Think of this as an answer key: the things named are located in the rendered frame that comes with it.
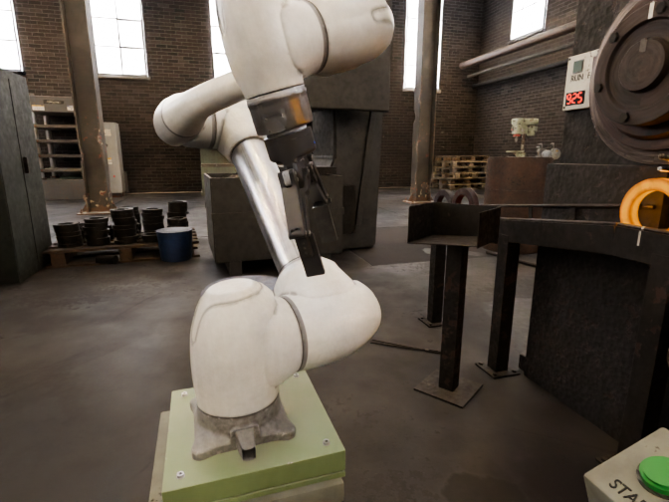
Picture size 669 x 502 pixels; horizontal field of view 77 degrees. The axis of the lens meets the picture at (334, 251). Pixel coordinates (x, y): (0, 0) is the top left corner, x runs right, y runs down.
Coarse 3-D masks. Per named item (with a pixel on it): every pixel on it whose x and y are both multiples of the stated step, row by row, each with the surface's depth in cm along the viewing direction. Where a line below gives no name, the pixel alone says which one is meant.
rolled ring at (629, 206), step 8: (640, 184) 115; (648, 184) 113; (656, 184) 111; (664, 184) 109; (632, 192) 118; (640, 192) 115; (648, 192) 115; (664, 192) 109; (624, 200) 120; (632, 200) 118; (640, 200) 118; (624, 208) 120; (632, 208) 119; (624, 216) 120; (632, 216) 119; (640, 224) 119
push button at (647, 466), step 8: (656, 456) 42; (664, 456) 42; (640, 464) 42; (648, 464) 41; (656, 464) 41; (664, 464) 41; (640, 472) 41; (648, 472) 41; (656, 472) 40; (664, 472) 40; (648, 480) 40; (656, 480) 40; (664, 480) 39; (656, 488) 39; (664, 488) 39
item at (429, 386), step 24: (408, 216) 154; (432, 216) 168; (456, 216) 163; (480, 216) 137; (408, 240) 156; (432, 240) 156; (456, 240) 153; (480, 240) 140; (456, 264) 153; (456, 288) 154; (456, 312) 156; (456, 336) 158; (456, 360) 161; (432, 384) 168; (456, 384) 165; (480, 384) 168
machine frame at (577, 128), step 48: (624, 0) 130; (576, 48) 148; (576, 144) 150; (576, 192) 145; (624, 192) 128; (576, 288) 147; (624, 288) 130; (528, 336) 173; (576, 336) 149; (624, 336) 131; (576, 384) 150; (624, 384) 132
